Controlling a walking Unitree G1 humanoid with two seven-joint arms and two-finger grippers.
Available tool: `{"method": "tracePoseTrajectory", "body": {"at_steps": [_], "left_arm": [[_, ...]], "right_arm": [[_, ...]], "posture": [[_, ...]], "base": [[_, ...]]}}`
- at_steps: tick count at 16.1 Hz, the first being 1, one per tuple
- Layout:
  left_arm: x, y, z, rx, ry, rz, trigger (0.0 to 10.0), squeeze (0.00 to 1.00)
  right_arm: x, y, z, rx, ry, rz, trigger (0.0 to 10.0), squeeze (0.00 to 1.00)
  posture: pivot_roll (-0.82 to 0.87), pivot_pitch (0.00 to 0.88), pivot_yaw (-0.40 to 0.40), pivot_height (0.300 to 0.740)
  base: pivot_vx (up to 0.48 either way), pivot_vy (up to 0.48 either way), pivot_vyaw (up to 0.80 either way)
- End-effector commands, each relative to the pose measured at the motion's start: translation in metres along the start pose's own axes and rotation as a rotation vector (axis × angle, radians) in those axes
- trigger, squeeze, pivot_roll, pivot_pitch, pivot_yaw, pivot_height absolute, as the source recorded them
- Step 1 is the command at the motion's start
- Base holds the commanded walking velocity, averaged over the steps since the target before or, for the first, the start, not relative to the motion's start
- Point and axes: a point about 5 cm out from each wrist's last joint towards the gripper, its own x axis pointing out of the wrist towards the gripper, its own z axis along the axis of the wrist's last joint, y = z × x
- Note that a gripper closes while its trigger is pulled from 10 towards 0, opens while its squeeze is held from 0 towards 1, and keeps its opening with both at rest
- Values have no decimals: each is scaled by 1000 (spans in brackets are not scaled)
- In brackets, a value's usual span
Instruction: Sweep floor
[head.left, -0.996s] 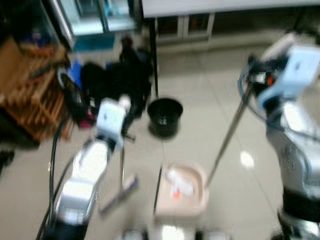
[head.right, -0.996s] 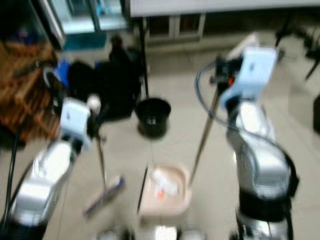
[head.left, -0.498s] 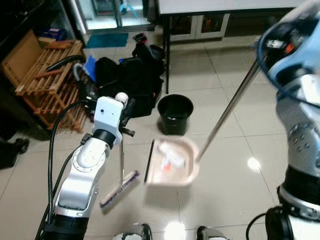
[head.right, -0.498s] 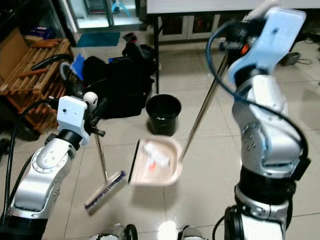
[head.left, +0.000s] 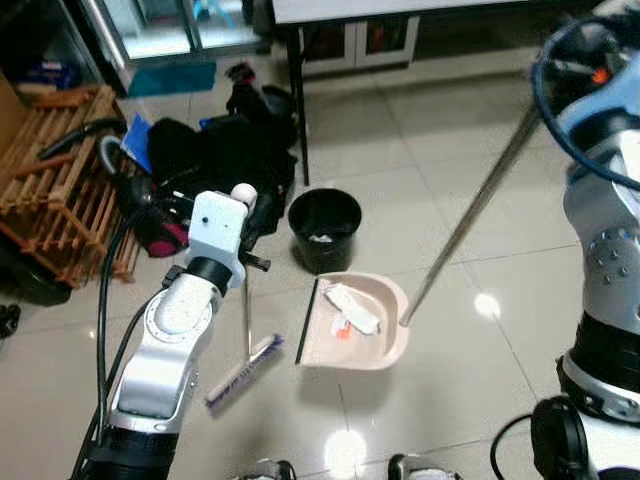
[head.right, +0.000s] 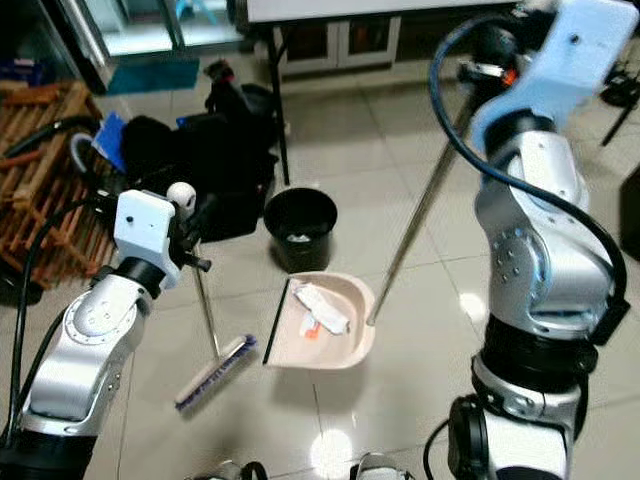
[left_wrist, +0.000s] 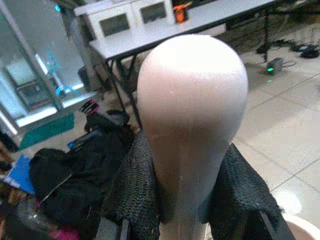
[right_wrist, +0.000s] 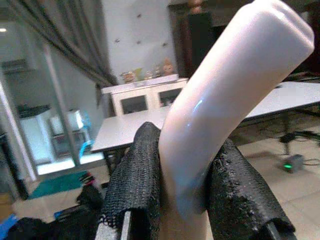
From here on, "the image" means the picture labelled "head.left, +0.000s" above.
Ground purple bristle hand broom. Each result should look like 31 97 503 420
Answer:
205 183 285 414

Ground beige long-handled dustpan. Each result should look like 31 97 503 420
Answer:
296 98 544 372

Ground teal floor mat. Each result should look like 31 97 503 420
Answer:
127 60 218 99

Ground black plastic bucket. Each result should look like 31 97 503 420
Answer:
287 187 364 275

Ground black fabric bag pile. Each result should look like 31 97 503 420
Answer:
146 60 303 253

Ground white crumpled paper scrap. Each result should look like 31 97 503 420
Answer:
324 283 384 337

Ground blue flat packet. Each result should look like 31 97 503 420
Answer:
120 114 154 174

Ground brown wooden slatted rack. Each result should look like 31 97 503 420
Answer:
0 84 143 289

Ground white low cabinet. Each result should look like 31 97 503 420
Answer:
298 14 423 78

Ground glass door cabinet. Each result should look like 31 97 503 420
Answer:
80 0 274 71

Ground dark shoe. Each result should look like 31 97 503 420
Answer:
0 304 22 339

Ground small blue box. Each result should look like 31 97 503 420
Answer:
24 61 83 90

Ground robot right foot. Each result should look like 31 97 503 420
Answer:
387 453 462 480

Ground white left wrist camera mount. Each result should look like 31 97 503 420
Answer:
188 190 251 287

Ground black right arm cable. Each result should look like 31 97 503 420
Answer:
529 18 640 193

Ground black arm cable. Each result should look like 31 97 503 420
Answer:
529 18 640 193
70 215 151 479

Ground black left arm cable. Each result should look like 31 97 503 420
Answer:
70 215 151 479

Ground black curved hose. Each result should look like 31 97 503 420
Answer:
38 117 128 162

